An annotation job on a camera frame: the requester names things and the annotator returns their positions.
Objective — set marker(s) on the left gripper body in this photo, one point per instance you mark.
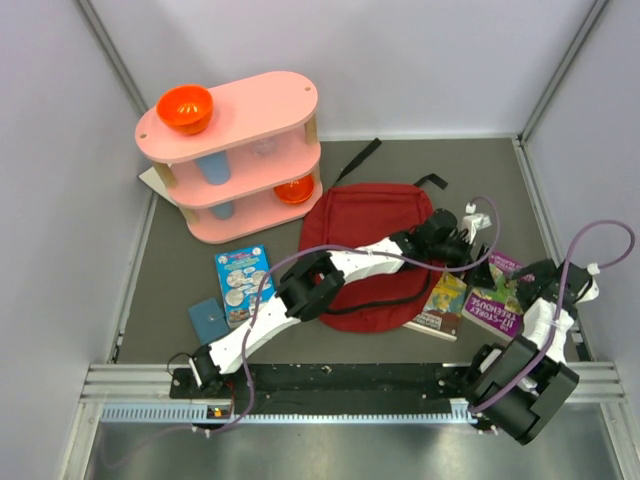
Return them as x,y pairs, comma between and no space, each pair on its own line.
450,252

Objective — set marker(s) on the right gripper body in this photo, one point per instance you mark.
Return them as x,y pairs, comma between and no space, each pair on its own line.
544,269

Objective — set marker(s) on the purple treehouse book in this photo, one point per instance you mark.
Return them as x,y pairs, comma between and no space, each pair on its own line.
497,309

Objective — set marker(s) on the red backpack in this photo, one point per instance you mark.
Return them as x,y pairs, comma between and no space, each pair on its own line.
361,214

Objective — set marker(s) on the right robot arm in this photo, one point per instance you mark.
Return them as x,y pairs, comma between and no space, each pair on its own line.
519,387

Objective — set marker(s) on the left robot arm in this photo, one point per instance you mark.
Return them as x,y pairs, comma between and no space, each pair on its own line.
307,289

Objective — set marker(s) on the yellow and maroon book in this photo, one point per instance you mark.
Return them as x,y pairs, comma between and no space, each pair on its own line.
441,314

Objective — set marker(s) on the orange bowl lower shelf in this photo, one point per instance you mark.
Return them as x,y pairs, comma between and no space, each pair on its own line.
296,191

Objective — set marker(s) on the clear plastic cup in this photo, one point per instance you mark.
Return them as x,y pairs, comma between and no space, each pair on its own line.
265,147

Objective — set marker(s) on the blue illustrated book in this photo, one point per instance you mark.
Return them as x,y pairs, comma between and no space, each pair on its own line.
240,273

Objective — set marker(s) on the pink three-tier wooden shelf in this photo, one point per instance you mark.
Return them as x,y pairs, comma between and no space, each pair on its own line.
278,104

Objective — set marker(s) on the blue plastic cup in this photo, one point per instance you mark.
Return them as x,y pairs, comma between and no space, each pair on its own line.
215,167

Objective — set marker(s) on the orange bowl on top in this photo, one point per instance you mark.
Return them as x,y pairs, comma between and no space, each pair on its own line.
186,109

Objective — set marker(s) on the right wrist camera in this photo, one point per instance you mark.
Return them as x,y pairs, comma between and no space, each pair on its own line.
590,291

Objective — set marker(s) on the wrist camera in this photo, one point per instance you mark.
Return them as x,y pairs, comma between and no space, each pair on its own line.
590,291
472,223

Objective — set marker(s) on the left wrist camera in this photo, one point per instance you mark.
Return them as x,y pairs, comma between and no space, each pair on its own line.
472,223

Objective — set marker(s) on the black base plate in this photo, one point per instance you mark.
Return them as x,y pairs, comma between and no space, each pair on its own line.
358,389

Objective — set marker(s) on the aluminium frame rail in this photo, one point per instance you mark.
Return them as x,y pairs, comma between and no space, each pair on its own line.
123,383

